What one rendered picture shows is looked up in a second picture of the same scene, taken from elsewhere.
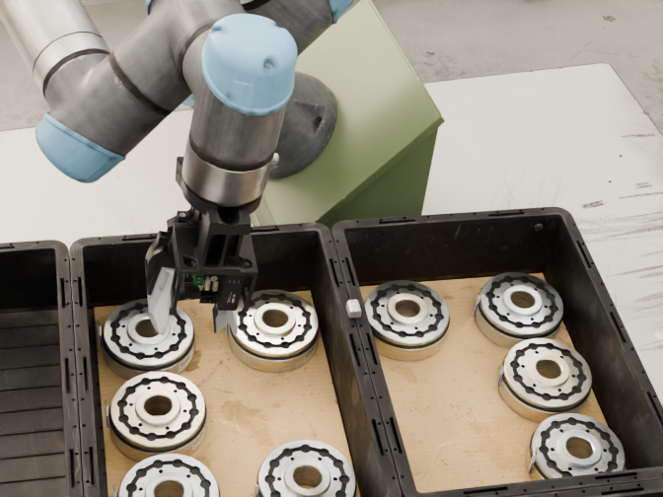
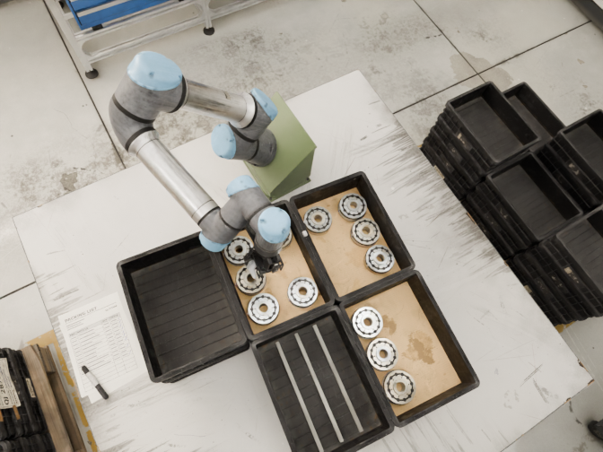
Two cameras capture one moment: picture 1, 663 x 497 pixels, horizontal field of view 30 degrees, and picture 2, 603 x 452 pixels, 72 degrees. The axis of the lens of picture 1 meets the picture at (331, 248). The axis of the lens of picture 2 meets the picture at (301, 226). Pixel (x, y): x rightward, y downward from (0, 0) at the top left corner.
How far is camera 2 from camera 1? 0.57 m
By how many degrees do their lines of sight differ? 26
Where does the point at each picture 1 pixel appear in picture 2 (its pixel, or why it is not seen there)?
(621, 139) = (368, 106)
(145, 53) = (233, 217)
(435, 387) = (331, 242)
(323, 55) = not seen: hidden behind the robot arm
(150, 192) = (214, 171)
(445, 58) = (286, 34)
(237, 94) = (274, 240)
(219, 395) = not seen: hidden behind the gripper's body
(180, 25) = (245, 210)
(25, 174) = not seen: hidden behind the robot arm
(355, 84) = (281, 130)
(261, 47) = (279, 225)
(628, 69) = (354, 24)
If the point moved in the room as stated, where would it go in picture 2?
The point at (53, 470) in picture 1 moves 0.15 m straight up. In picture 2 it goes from (224, 305) to (219, 296)
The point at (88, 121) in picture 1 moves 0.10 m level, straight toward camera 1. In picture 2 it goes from (219, 239) to (232, 273)
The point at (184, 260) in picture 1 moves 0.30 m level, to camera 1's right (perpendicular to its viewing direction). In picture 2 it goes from (259, 266) to (366, 254)
